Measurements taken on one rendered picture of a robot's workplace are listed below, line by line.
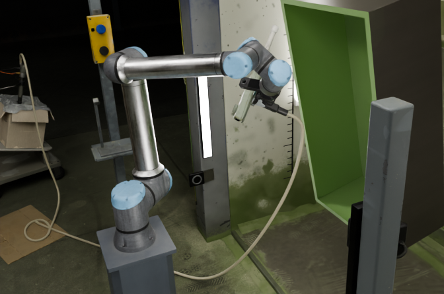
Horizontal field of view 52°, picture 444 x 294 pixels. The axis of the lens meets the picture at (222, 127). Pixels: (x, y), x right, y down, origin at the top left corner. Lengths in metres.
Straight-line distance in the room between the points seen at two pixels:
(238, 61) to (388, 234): 0.89
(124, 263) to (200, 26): 1.34
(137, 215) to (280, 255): 1.24
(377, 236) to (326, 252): 2.21
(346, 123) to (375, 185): 1.87
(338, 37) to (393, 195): 1.72
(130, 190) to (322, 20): 1.24
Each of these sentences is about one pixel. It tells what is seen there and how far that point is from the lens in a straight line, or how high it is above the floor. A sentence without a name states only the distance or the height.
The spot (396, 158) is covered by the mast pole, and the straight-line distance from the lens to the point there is 0.80.
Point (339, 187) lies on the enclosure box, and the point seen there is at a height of 0.50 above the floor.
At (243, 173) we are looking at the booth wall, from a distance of 3.05.
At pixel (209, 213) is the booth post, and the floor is 0.23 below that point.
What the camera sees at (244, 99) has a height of 1.26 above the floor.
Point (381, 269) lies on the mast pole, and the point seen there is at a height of 1.33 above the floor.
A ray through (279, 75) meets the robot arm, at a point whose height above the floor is 1.43.
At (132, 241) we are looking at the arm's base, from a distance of 2.11.
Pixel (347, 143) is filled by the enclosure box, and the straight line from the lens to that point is 2.74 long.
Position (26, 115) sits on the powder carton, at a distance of 4.04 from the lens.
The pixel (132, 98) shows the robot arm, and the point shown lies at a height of 1.29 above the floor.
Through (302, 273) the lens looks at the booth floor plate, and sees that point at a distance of 2.89.
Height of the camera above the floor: 1.90
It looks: 22 degrees down
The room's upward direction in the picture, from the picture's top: 3 degrees counter-clockwise
